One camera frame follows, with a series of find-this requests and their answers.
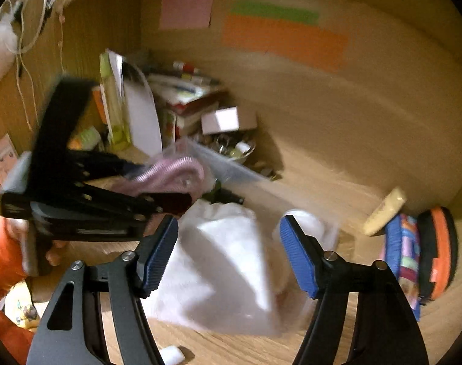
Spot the black and white patterned strap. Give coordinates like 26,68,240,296
42,0,61,32

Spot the stack of books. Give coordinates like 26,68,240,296
149,61,230,142

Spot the pink hair clip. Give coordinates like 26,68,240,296
112,155,206,203

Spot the tall yellow-green bottle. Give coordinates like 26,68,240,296
99,53,132,150

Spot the orange packet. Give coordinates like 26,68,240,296
92,85,108,124

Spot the person's left hand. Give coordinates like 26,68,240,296
5,217,69,267

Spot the yellow printed object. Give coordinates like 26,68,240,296
4,280,42,330

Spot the white file holder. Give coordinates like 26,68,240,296
107,49,164,157

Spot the black case with orange zipper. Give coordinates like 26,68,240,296
416,206,459,305

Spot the small white box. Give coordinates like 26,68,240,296
201,106,258,136

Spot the white fluffy object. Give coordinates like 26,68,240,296
0,18,19,86

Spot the white printed card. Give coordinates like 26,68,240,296
0,133,19,183

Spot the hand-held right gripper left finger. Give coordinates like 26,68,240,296
26,215,179,365

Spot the pink sticky note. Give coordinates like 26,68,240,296
158,0,215,30

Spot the green spray bottle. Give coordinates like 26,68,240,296
201,180,245,205

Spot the orange and green tube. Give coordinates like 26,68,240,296
69,126,102,151

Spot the blue patchwork pouch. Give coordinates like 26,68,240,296
382,213,424,321

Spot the clear bowl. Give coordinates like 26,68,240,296
203,133,256,165

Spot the white cable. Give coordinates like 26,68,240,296
6,0,46,130

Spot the white cloth pouch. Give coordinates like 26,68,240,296
143,200,289,338

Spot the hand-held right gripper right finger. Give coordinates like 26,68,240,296
280,215,430,365

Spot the white beaded string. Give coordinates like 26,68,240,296
55,5,67,75

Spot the orange sticky note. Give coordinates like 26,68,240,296
222,14,349,73

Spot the green sticky note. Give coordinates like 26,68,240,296
231,1,320,26

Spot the yellow lotion tube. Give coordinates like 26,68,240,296
363,186,407,237

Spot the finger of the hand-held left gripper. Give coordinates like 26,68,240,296
80,182,194,222
67,150,148,183

